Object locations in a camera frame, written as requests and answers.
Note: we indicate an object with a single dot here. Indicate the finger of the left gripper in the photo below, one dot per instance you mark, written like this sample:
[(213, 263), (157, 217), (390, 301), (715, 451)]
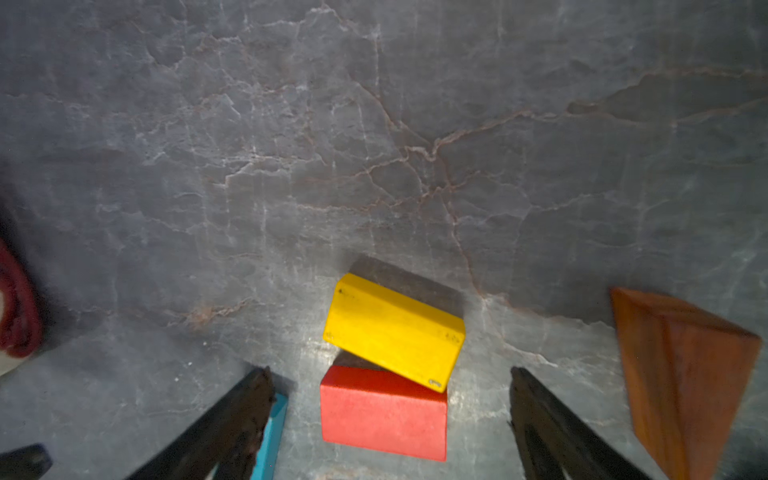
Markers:
[(26, 463)]

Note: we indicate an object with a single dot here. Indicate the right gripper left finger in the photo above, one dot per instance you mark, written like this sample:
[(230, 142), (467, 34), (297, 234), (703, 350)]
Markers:
[(224, 442)]

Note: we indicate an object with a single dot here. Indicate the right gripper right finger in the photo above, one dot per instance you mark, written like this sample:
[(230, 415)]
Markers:
[(553, 442)]

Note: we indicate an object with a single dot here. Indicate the teal long block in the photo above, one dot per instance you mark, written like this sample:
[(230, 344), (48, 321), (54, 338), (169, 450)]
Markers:
[(267, 455)]

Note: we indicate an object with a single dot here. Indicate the red rectangular block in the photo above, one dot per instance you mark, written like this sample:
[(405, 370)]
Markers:
[(382, 411)]

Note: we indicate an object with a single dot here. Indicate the reddish brown wooden wedge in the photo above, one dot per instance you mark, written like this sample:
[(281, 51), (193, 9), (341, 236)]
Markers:
[(686, 370)]

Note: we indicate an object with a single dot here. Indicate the yellow rectangular block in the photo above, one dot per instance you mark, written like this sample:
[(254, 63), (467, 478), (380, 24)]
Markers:
[(398, 333)]

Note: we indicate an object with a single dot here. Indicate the beige work glove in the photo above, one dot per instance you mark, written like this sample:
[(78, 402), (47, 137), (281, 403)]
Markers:
[(22, 328)]

